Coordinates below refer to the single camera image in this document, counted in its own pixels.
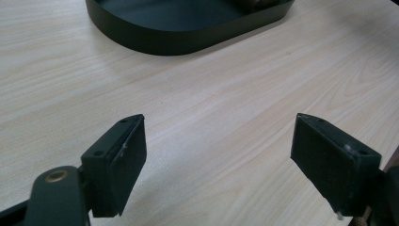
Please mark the black key rack with tray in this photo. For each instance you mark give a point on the black key rack with tray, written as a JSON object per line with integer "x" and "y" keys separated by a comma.
{"x": 182, "y": 25}

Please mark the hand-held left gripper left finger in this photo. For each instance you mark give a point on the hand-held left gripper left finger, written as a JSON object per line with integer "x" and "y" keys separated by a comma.
{"x": 114, "y": 169}

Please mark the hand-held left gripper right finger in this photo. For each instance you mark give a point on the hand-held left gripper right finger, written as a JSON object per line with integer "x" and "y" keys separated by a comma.
{"x": 334, "y": 163}

